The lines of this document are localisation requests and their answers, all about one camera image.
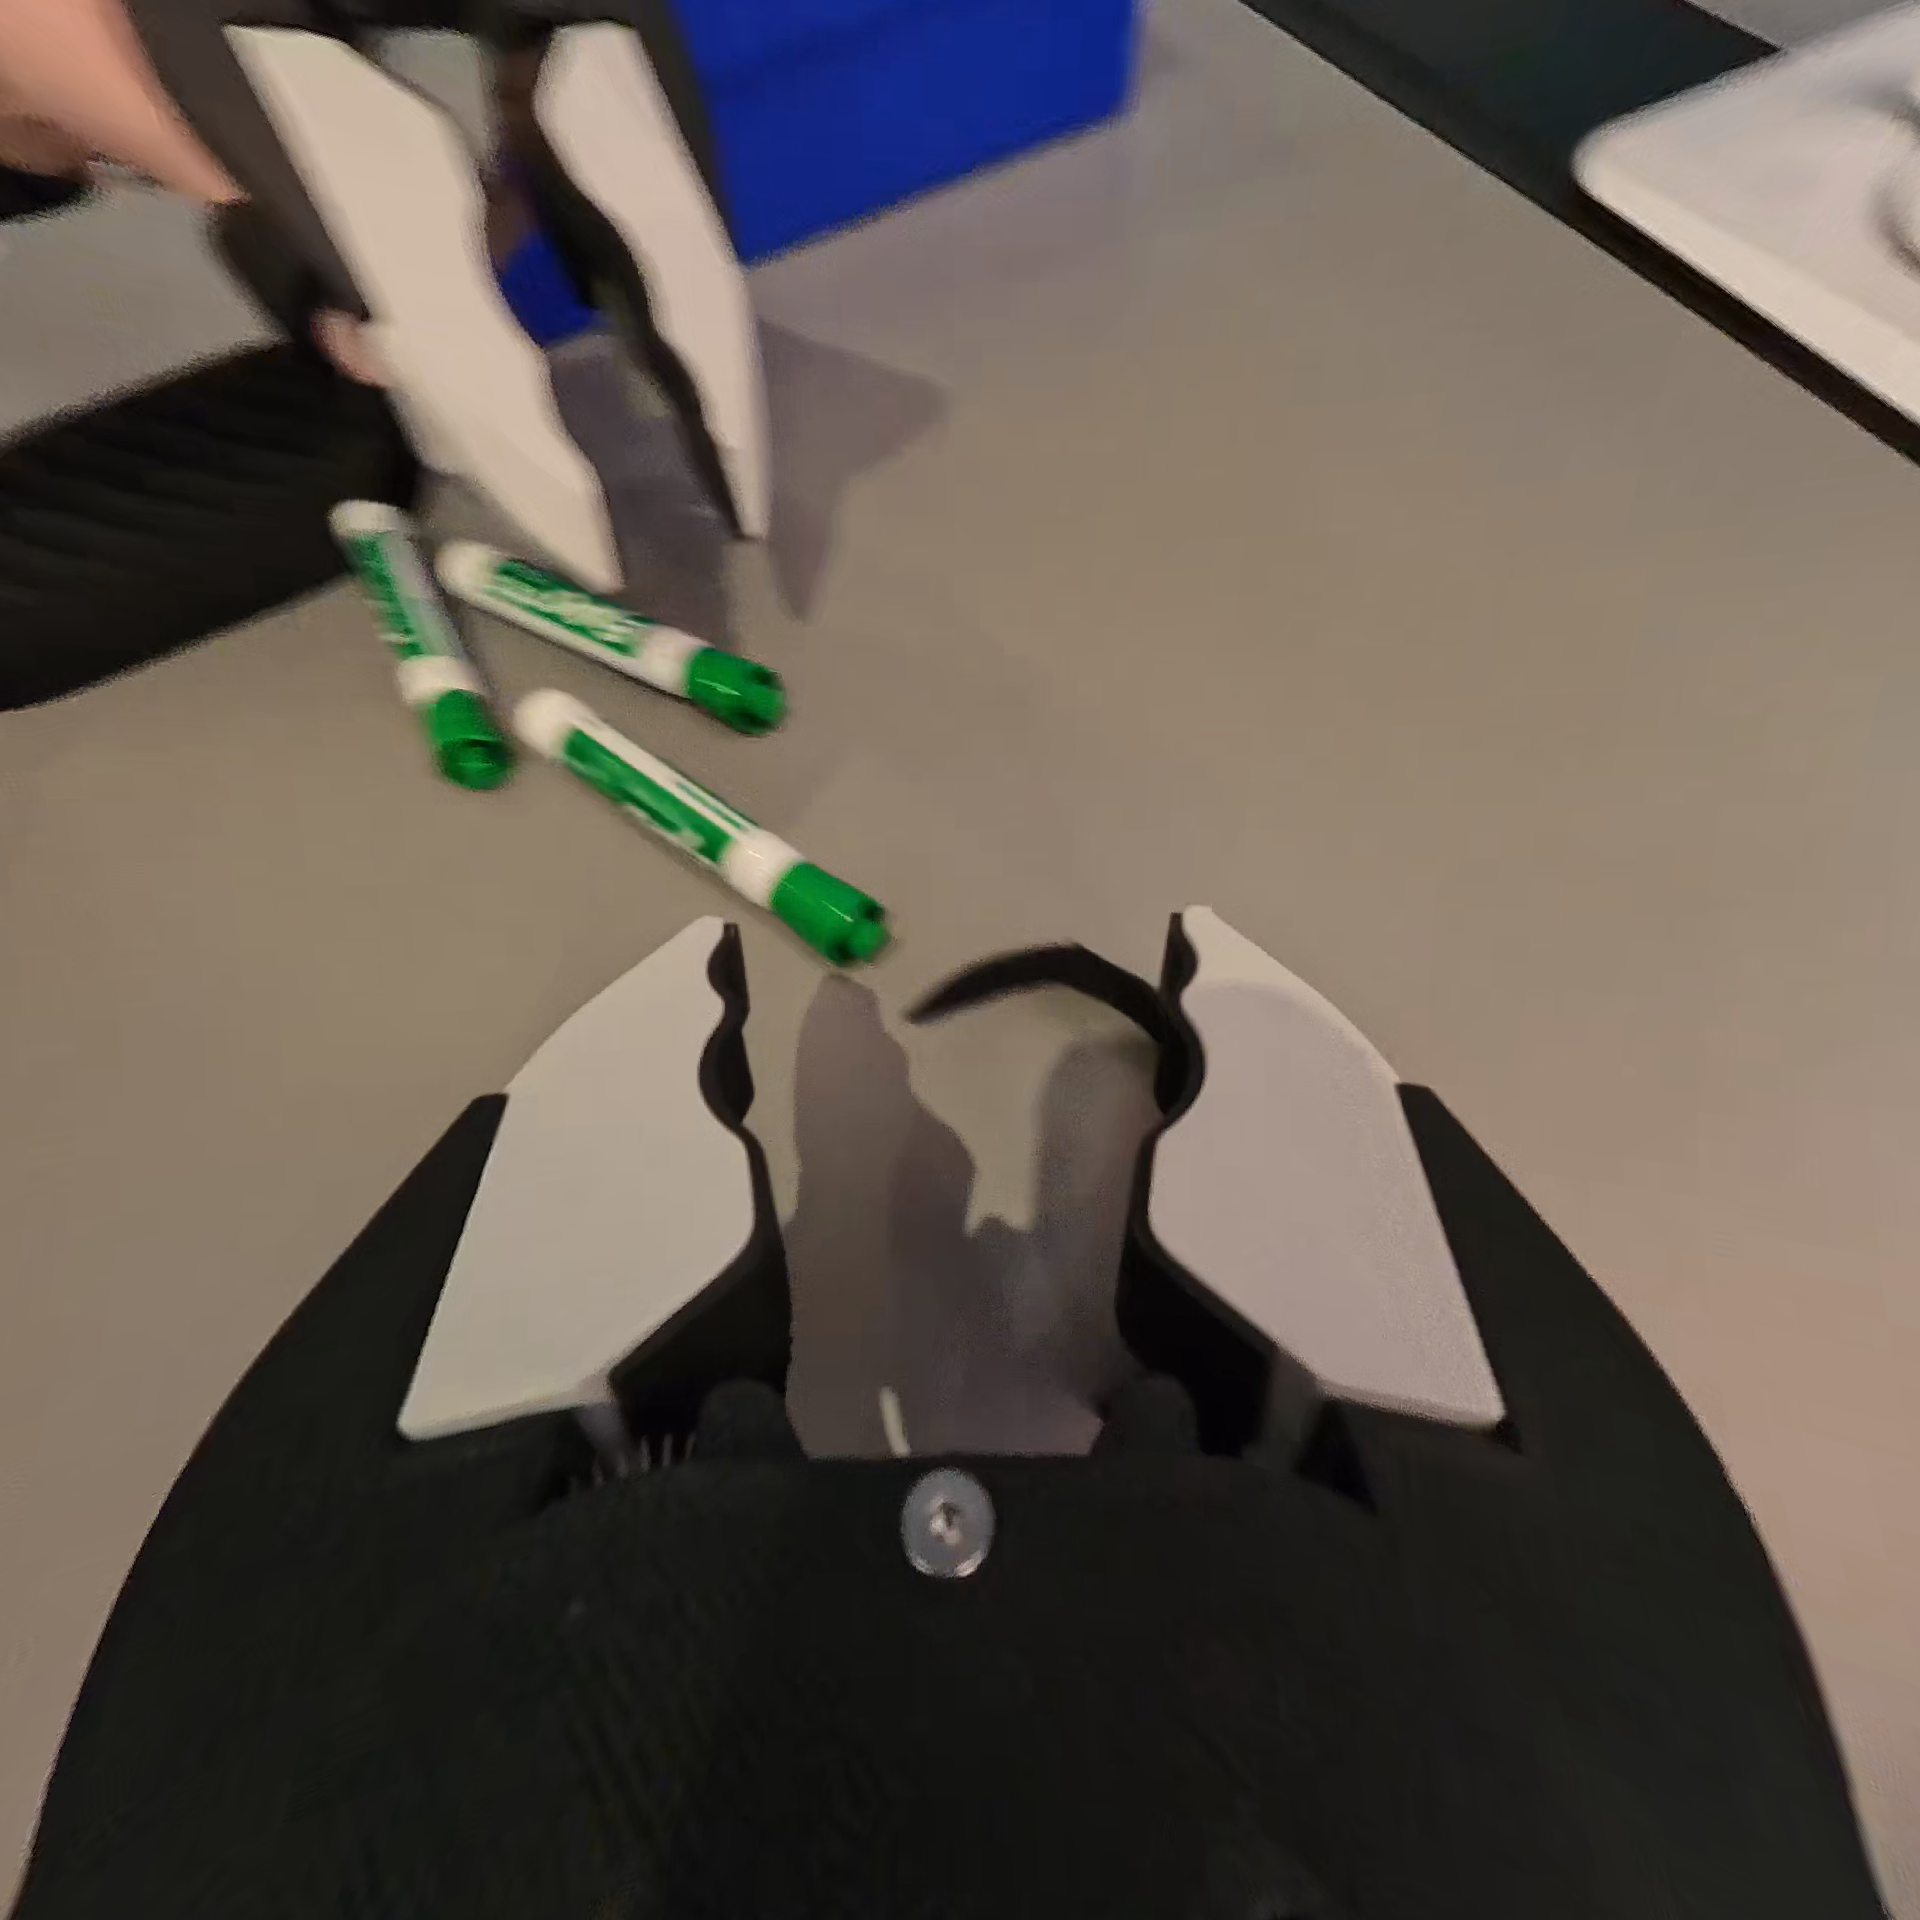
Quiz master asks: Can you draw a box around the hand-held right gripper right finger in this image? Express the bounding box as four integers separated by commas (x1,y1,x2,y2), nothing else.
1115,905,1506,1461

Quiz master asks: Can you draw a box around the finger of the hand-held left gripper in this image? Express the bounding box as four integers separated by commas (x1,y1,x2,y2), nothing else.
533,22,777,540
225,22,628,597

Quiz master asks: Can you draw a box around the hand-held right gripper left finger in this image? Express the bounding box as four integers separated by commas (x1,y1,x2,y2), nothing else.
398,917,795,1442

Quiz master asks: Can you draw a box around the blue plastic bin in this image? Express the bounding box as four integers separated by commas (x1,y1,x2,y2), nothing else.
495,0,1141,349

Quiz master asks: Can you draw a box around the green dry-erase marker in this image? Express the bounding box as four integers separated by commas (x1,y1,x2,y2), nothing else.
329,500,515,793
513,686,891,967
433,537,789,737

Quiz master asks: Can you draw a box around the black velcro strap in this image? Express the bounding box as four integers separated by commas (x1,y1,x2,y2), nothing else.
903,942,1187,1079

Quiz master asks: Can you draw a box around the person's left hand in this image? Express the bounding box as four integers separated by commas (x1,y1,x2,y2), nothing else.
0,0,247,205

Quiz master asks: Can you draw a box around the black mesh chair armrest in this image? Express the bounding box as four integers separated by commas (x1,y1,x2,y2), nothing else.
0,342,428,715

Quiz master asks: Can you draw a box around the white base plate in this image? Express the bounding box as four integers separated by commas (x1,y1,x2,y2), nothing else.
1569,0,1920,426

